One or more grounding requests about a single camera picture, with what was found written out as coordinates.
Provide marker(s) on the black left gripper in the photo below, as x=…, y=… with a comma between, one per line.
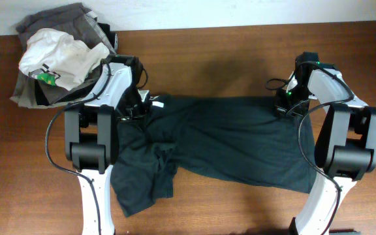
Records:
x=132, y=114

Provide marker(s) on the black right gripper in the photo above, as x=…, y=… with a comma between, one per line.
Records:
x=288, y=109

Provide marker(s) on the dark green t-shirt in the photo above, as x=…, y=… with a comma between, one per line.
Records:
x=233, y=139

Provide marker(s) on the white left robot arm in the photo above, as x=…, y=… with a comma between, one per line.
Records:
x=91, y=135

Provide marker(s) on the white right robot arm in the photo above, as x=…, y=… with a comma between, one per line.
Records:
x=346, y=147

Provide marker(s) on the white printed t-shirt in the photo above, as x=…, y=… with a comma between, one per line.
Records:
x=59, y=60

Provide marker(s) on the dark grey folded garment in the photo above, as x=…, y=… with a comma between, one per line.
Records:
x=76, y=20

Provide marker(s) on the light grey folded garment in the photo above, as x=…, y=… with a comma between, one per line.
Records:
x=35, y=94

